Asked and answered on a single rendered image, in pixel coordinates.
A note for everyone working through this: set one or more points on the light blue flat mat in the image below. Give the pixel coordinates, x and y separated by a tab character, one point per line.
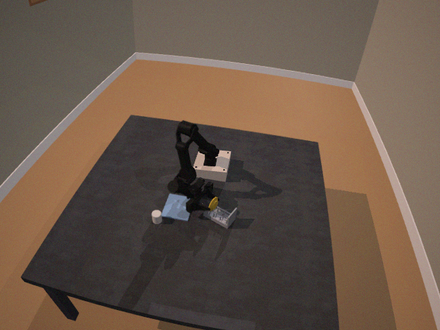
175	208

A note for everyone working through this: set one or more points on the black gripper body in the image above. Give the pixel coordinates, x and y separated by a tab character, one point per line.
199	195

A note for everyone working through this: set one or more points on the yellow plate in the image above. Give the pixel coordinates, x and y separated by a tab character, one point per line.
213	204

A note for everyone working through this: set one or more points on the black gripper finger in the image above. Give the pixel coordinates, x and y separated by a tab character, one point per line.
199	206
211	194

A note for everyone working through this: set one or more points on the white cylinder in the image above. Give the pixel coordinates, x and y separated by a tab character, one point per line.
156	216

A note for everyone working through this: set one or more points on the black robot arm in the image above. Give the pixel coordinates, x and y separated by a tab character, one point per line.
187	173

